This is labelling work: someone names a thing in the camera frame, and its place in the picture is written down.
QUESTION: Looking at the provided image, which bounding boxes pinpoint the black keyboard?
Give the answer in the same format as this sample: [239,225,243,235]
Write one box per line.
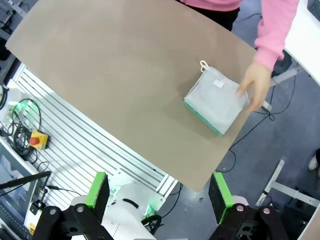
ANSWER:
[0,204,33,240]

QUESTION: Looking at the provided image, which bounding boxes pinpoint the computer monitor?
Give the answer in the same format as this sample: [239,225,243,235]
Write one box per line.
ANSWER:
[0,143,38,226]

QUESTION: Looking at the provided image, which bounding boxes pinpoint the white table foot bar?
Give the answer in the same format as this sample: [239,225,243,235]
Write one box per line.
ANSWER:
[256,158,320,208]

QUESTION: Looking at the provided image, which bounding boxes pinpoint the black coiled cables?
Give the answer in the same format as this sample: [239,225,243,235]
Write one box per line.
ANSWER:
[7,98,42,157]

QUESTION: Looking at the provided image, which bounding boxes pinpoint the yellow emergency stop box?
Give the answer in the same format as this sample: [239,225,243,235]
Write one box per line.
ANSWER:
[29,129,49,151]

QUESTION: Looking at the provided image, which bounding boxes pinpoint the black rod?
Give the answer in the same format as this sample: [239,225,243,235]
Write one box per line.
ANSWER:
[0,171,52,191]

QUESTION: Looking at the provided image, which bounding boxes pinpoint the person in pink hoodie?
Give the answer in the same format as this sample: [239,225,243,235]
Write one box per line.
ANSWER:
[178,0,241,32]

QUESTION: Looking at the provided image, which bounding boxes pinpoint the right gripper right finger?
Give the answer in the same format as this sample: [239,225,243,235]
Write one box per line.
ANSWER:
[208,171,288,240]

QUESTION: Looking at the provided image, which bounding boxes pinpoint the white adjustable table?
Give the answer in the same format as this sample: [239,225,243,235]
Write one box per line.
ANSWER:
[259,0,320,112]

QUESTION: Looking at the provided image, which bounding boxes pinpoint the person's left forearm pink sleeve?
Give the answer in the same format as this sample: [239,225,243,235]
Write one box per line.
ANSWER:
[253,0,301,73]

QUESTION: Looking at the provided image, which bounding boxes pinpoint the white aluminium rail frame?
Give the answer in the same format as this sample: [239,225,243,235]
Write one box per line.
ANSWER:
[12,63,181,216]

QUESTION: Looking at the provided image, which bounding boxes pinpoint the green terry towel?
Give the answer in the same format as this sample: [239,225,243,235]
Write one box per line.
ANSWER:
[183,99,223,137]

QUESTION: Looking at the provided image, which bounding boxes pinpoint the white terry towel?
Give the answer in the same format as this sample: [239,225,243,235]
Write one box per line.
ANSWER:
[184,59,250,136]

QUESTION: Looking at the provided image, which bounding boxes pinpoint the person's left hand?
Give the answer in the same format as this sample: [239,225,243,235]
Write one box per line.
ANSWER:
[236,61,272,113]

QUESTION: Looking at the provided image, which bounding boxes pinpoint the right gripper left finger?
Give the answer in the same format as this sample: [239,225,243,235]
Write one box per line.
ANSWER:
[32,171,111,240]

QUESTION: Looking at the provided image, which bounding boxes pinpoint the black floor cable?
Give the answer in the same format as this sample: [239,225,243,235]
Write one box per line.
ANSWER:
[214,82,298,175]

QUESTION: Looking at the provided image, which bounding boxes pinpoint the white shoe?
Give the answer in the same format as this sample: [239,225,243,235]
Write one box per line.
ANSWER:
[308,148,320,172]

